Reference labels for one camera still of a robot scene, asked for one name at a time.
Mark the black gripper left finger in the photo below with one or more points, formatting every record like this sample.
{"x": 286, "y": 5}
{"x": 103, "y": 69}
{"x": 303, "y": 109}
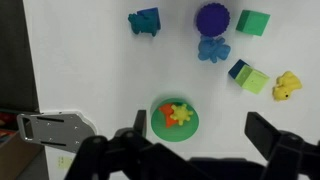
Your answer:
{"x": 110, "y": 156}

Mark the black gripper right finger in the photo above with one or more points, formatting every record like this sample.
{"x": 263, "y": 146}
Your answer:
{"x": 290, "y": 156}

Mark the yellow spiky toy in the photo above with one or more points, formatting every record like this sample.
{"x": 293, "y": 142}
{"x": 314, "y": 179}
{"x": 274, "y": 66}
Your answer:
{"x": 181, "y": 114}

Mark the green plastic bowl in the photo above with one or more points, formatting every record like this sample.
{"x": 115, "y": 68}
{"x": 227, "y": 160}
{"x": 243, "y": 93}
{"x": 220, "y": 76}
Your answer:
{"x": 176, "y": 133}

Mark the lime yellow block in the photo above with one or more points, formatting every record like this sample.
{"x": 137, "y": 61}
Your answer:
{"x": 253, "y": 80}

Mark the yellow sticky note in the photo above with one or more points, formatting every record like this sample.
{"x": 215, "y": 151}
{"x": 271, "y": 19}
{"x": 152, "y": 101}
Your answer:
{"x": 64, "y": 162}

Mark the grey metal mounting plate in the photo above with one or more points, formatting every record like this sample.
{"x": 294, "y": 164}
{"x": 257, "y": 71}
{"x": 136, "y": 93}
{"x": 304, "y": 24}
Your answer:
{"x": 63, "y": 131}

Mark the brown cardboard box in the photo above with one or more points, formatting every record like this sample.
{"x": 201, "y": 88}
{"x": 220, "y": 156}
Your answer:
{"x": 16, "y": 156}

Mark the light blue elephant toy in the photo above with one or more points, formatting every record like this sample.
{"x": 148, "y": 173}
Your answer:
{"x": 213, "y": 50}

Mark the purple spiky ball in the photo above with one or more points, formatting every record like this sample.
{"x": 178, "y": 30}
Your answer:
{"x": 212, "y": 19}

